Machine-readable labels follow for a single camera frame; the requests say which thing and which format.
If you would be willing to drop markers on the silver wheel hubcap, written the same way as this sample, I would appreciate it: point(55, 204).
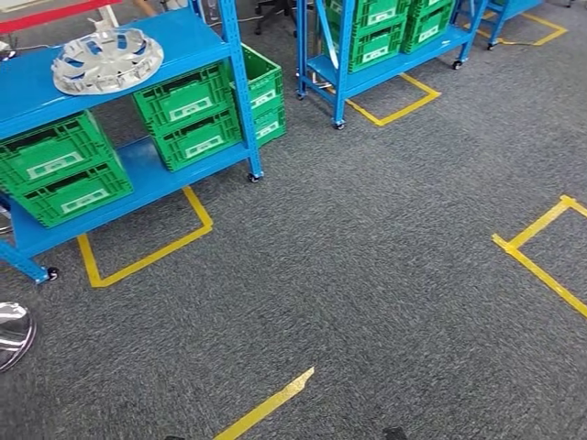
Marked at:
point(107, 61)

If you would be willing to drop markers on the black right camera bracket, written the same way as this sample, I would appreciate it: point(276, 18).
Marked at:
point(394, 434)

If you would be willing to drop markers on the blue metal shelf rack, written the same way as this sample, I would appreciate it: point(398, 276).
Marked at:
point(339, 73)
point(27, 91)
point(497, 21)

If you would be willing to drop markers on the red barrier belt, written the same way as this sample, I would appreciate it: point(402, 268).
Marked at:
point(55, 13)

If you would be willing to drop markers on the black office chair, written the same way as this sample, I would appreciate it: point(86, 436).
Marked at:
point(275, 12)

